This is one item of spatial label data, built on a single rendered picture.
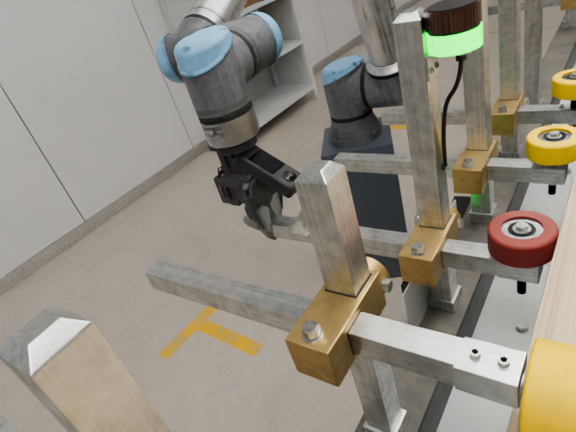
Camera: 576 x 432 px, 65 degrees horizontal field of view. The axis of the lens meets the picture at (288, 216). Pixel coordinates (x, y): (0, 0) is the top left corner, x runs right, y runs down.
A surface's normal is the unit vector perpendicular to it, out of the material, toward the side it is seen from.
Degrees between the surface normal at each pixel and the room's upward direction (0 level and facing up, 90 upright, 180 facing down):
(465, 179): 90
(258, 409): 0
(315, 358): 90
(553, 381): 26
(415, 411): 0
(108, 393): 90
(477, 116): 90
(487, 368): 0
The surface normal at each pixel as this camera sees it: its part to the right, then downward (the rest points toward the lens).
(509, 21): -0.53, 0.58
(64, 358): 0.80, 0.11
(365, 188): -0.12, 0.56
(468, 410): -0.26, -0.81
